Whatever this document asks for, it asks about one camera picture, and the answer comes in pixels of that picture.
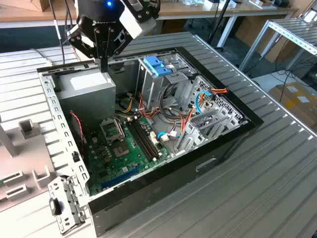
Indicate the grey metal disk bay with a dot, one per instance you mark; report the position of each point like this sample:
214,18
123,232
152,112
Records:
194,143

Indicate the green motherboard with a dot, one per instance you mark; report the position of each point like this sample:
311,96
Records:
119,168

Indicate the labelled brown cardboard box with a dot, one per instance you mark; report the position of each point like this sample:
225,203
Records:
297,99

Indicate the CPU socket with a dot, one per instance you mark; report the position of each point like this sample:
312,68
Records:
120,150

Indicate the wooden desk white frame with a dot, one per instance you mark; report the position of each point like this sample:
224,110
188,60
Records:
198,11

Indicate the grey parts rack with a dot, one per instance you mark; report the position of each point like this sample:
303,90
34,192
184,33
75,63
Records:
24,151

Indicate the black open PC case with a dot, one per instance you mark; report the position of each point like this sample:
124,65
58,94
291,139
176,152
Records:
173,188

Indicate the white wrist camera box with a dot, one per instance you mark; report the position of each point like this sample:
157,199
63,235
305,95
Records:
136,23

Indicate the black RAM slot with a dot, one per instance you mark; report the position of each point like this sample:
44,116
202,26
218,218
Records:
148,138
142,138
145,138
139,138

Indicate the blue expansion slot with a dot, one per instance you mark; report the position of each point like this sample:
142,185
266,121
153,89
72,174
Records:
121,177

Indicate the blue plastic drive latch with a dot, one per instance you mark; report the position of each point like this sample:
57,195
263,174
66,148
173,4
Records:
154,65

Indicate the large brown cardboard box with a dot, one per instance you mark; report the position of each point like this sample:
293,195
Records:
247,29

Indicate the small brown cardboard box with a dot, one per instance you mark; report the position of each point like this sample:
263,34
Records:
37,4

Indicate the grey metal drive cage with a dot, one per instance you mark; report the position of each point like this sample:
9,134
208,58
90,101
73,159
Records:
148,86

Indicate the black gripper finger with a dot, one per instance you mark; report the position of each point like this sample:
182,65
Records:
121,41
75,37

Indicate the grey power supply unit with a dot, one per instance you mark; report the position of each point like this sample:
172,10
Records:
86,99

